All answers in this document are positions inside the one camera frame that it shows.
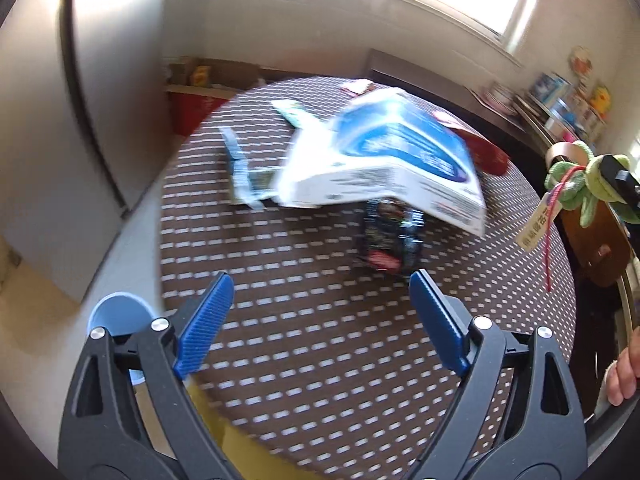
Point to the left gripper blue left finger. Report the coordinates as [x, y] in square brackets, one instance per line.
[197, 323]

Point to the blue white mask box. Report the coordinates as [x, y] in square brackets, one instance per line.
[382, 145]

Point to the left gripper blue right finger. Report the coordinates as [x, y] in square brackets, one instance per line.
[444, 324]

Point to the brown polka dot tablecloth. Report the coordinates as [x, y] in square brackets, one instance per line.
[324, 362]

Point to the light blue trash bucket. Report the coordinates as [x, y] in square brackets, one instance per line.
[122, 314]

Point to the clear plastic wrapper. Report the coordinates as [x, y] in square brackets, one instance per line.
[248, 187]

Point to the black snack wrapper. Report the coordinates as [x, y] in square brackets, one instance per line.
[390, 236]

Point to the silver double door refrigerator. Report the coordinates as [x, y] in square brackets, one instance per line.
[84, 128]

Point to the right hand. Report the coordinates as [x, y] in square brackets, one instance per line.
[622, 379]

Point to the yellow trousers leg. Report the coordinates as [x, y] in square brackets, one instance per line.
[249, 457]

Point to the green plush toy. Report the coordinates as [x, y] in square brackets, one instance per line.
[575, 178]

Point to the small red snack packet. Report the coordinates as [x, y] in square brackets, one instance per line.
[358, 87]

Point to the dark wooden cabinet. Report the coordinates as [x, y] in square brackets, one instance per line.
[461, 101]

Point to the red cardboard box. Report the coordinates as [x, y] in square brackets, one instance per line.
[189, 106]

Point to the dark red snack bag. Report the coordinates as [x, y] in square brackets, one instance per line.
[487, 157]

